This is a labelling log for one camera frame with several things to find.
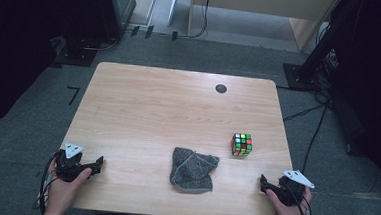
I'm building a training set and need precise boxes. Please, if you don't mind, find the gray fluffy cloth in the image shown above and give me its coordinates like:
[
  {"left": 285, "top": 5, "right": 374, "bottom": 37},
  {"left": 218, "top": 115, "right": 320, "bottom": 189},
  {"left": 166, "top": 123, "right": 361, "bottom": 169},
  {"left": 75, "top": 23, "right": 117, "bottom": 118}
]
[{"left": 168, "top": 146, "right": 221, "bottom": 194}]

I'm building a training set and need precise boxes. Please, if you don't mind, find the black stand base plate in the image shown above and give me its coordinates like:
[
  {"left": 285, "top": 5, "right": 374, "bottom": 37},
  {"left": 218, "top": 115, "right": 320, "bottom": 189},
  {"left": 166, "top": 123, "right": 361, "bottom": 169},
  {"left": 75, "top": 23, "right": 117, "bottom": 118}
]
[{"left": 53, "top": 43, "right": 98, "bottom": 69}]

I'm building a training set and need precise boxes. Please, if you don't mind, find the light wooden desk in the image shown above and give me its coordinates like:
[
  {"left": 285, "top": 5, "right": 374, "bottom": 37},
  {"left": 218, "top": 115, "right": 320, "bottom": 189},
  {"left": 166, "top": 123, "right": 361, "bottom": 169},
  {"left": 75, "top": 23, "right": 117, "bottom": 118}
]
[{"left": 185, "top": 0, "right": 340, "bottom": 54}]

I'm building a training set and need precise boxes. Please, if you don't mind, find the short black floor cable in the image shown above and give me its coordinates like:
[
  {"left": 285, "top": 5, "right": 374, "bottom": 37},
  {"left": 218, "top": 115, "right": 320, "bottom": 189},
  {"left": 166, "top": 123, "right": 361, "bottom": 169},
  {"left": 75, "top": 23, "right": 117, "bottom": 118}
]
[{"left": 282, "top": 100, "right": 327, "bottom": 126}]

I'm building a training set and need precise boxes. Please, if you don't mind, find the black metal stand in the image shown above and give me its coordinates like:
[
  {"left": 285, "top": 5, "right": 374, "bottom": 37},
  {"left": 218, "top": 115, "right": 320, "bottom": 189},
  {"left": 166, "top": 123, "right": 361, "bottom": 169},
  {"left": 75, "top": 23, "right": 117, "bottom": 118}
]
[{"left": 281, "top": 0, "right": 366, "bottom": 96}]

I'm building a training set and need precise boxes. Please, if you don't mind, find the long black floor cable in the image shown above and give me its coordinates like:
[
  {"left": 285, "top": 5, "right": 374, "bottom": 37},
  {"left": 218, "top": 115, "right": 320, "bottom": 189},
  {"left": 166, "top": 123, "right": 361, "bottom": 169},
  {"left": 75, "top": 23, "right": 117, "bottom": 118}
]
[{"left": 300, "top": 102, "right": 329, "bottom": 176}]

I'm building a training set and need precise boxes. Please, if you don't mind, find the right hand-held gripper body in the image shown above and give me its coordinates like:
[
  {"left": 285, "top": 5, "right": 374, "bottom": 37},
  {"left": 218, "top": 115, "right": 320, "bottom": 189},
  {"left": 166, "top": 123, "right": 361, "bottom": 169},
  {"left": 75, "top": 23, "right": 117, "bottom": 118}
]
[{"left": 272, "top": 168, "right": 317, "bottom": 209}]

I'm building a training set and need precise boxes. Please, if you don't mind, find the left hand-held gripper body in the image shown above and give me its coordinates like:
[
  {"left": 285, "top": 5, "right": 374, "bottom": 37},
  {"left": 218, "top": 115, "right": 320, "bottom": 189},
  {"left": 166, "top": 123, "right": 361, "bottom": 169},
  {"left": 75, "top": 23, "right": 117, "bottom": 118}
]
[{"left": 53, "top": 141, "right": 94, "bottom": 185}]

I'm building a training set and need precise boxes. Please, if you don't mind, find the hand-held gripper cable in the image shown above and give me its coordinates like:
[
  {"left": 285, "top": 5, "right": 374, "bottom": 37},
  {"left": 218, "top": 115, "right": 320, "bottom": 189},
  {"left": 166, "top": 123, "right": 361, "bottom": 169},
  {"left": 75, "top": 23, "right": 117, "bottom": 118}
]
[
  {"left": 32, "top": 149, "right": 64, "bottom": 215},
  {"left": 285, "top": 183, "right": 314, "bottom": 215}
]

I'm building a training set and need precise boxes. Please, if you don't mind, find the black angled floor tape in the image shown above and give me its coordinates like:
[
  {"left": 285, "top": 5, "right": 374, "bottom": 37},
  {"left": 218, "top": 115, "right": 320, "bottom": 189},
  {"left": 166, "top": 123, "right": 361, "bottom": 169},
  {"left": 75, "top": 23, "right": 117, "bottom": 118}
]
[{"left": 65, "top": 85, "right": 81, "bottom": 107}]

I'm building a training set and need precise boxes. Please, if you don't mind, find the black hanging cable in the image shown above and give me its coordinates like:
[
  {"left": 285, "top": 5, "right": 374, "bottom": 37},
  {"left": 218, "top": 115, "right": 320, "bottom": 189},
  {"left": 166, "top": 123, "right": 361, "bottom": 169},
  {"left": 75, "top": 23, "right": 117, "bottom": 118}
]
[{"left": 178, "top": 0, "right": 212, "bottom": 40}]

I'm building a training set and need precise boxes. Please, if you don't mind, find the black cabinet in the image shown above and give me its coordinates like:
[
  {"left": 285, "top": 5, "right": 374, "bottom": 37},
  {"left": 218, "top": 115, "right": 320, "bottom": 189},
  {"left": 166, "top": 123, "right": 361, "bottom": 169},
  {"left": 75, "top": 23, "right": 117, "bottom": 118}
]
[{"left": 61, "top": 0, "right": 138, "bottom": 52}]

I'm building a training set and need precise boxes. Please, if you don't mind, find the multicoloured puzzle cube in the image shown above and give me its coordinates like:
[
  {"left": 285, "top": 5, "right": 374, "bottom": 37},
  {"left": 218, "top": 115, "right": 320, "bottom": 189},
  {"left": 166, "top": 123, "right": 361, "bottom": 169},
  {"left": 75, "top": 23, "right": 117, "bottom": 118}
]
[{"left": 229, "top": 132, "right": 254, "bottom": 158}]

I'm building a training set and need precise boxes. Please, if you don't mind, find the black coiled cable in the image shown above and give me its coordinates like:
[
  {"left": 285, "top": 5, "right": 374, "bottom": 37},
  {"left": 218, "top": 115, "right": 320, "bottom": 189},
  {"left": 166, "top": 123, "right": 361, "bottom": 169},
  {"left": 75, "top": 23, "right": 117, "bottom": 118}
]
[{"left": 79, "top": 35, "right": 120, "bottom": 53}]

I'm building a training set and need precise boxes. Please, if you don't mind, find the right hand-held gripper cable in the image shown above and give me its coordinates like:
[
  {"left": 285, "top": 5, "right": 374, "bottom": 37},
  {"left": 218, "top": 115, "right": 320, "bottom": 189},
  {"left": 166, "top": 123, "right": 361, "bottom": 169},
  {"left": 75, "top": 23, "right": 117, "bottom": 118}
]
[{"left": 285, "top": 183, "right": 314, "bottom": 215}]

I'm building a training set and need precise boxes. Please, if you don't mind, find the left hand-held gripper cable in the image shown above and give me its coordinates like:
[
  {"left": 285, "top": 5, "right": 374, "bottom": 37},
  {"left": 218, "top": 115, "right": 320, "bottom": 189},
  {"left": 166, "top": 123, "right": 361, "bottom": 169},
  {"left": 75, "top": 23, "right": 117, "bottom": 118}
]
[{"left": 32, "top": 149, "right": 64, "bottom": 215}]

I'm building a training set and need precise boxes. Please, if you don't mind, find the dark round table grommet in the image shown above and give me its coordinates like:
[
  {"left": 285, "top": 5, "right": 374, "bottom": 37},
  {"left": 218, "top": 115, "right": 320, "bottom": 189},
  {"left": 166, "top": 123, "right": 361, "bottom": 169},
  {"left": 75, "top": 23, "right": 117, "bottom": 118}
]
[{"left": 214, "top": 83, "right": 228, "bottom": 95}]

